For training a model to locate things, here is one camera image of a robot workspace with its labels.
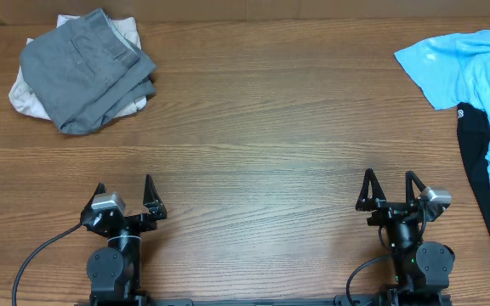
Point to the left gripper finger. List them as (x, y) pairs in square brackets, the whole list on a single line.
[(100, 189), (152, 200)]

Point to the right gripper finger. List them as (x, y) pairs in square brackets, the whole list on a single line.
[(412, 180), (371, 196)]

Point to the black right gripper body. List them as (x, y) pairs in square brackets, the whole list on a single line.
[(388, 213)]

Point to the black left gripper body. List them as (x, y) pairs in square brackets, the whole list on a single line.
[(140, 223)]

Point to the light blue printed t-shirt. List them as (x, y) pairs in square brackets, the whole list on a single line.
[(450, 70)]

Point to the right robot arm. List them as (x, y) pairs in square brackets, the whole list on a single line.
[(422, 268)]

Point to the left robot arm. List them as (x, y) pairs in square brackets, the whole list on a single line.
[(115, 270)]

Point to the black t-shirt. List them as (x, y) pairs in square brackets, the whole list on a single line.
[(473, 134)]

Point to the grey folded trousers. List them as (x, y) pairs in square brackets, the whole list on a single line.
[(85, 72)]

